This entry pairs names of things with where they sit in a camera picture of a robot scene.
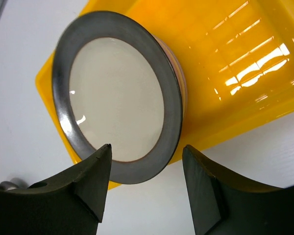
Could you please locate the pink plastic plate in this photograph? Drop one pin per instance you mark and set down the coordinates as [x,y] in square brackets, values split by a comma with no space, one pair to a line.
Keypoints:
[178,72]

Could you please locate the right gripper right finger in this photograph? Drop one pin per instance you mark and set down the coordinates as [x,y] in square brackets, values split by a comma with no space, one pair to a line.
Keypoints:
[224,202]

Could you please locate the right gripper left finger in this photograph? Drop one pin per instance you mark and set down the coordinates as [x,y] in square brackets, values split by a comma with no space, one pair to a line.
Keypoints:
[71,202]

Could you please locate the steel rimmed plate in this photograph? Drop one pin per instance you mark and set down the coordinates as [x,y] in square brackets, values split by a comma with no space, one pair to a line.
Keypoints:
[113,83]
[14,183]

